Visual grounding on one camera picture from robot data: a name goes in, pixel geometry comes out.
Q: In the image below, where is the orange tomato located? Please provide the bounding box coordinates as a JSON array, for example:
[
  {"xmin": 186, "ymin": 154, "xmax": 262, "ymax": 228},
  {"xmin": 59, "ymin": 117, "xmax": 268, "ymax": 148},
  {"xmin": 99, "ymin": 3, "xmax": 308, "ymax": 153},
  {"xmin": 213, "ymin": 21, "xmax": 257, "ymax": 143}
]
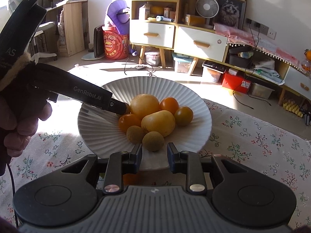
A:
[
  {"xmin": 118, "ymin": 114, "xmax": 141, "ymax": 133},
  {"xmin": 160, "ymin": 97, "xmax": 179, "ymax": 115}
]

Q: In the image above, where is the round yellow pear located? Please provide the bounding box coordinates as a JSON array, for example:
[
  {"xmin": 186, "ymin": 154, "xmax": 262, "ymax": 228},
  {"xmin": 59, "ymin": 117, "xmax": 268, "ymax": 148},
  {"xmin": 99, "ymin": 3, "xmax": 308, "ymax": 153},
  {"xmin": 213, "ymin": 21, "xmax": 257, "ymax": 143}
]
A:
[{"xmin": 130, "ymin": 94, "xmax": 160, "ymax": 119}]

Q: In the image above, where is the brown kiwi large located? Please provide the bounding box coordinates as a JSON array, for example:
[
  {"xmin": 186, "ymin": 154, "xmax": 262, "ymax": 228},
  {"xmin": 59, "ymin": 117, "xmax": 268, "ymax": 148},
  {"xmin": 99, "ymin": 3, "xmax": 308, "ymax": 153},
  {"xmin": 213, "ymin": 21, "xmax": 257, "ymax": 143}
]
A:
[{"xmin": 127, "ymin": 126, "xmax": 145, "ymax": 144}]

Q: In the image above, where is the dark green-brown tomato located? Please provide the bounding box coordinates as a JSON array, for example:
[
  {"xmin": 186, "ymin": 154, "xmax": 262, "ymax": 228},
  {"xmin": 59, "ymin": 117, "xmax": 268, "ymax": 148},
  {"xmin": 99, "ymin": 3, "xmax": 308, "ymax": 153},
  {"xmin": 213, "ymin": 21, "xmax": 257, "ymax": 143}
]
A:
[{"xmin": 175, "ymin": 106, "xmax": 193, "ymax": 127}]

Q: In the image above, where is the person left hand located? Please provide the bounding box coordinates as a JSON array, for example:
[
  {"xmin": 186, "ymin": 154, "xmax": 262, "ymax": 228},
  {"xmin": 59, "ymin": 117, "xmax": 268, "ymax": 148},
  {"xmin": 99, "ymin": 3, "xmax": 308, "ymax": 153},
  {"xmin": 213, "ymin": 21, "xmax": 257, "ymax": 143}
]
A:
[{"xmin": 1, "ymin": 97, "xmax": 52, "ymax": 175}]

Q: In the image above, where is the white ribbed plate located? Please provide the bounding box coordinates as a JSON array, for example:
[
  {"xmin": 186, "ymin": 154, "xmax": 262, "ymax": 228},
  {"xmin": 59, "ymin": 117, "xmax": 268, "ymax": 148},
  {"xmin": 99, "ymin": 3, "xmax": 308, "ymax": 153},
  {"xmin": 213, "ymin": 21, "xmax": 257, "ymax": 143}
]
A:
[{"xmin": 78, "ymin": 76, "xmax": 212, "ymax": 158}]

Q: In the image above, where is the white office chair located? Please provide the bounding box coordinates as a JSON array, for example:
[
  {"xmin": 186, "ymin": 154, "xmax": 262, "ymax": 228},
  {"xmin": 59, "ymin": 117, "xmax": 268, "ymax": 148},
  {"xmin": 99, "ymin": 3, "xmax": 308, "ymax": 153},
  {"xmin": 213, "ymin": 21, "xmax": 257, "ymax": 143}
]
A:
[{"xmin": 8, "ymin": 0, "xmax": 58, "ymax": 63}]

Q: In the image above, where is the red printed bucket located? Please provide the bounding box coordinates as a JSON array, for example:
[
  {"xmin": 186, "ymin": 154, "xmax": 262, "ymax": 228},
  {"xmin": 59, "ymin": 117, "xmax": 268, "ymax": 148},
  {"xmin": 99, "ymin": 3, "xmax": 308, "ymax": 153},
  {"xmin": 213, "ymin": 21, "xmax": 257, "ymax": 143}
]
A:
[{"xmin": 102, "ymin": 26, "xmax": 129, "ymax": 61}]

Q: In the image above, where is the wooden desk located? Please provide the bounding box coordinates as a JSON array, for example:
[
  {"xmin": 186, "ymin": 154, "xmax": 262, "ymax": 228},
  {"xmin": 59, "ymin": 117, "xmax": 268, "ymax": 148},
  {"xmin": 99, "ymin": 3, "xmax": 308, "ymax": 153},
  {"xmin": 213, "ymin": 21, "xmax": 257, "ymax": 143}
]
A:
[{"xmin": 46, "ymin": 0, "xmax": 89, "ymax": 57}]

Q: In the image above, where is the red box under cabinet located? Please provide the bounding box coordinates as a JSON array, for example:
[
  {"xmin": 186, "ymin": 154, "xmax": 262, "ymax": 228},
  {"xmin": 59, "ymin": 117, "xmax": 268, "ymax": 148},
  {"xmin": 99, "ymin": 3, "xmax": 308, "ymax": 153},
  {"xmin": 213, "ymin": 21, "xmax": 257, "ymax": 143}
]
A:
[{"xmin": 222, "ymin": 72, "xmax": 251, "ymax": 94}]

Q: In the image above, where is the purple plush toy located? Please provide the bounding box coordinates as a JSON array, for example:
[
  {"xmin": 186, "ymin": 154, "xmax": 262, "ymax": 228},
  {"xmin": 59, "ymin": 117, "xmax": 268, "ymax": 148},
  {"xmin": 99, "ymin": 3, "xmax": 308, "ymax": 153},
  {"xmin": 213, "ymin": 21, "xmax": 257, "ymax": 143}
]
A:
[{"xmin": 104, "ymin": 0, "xmax": 130, "ymax": 35}]

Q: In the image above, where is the floral tablecloth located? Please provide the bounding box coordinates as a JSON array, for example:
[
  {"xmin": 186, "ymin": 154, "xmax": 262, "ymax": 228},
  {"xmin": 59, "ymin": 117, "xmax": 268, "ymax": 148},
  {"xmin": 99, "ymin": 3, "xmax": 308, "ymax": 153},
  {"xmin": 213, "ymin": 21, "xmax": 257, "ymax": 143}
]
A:
[{"xmin": 1, "ymin": 100, "xmax": 310, "ymax": 228}]

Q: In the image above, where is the white wooden drawer cabinet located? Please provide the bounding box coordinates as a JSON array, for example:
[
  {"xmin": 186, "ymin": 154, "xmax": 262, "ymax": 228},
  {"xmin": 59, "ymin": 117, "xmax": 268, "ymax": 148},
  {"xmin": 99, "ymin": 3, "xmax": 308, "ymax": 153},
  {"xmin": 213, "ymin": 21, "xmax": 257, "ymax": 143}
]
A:
[{"xmin": 173, "ymin": 24, "xmax": 231, "ymax": 76}]

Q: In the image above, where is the wooden shelf cabinet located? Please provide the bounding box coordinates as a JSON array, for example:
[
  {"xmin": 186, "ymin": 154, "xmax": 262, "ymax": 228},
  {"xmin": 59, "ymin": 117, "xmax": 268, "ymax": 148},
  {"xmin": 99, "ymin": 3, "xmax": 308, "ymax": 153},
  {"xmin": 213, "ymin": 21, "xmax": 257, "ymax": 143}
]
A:
[{"xmin": 130, "ymin": 0, "xmax": 187, "ymax": 68}]

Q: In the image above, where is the small white fan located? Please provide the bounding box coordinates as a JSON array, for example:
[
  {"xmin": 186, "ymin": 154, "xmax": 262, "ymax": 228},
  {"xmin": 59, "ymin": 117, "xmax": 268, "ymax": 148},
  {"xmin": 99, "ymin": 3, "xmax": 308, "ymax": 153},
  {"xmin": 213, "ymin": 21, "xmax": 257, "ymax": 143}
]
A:
[{"xmin": 196, "ymin": 0, "xmax": 219, "ymax": 18}]

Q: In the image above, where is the framed cat picture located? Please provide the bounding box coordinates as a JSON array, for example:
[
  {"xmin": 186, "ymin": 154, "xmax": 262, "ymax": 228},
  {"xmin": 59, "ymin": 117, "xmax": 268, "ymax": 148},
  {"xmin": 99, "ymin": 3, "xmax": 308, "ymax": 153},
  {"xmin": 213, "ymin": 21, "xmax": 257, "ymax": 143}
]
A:
[{"xmin": 212, "ymin": 0, "xmax": 247, "ymax": 30}]

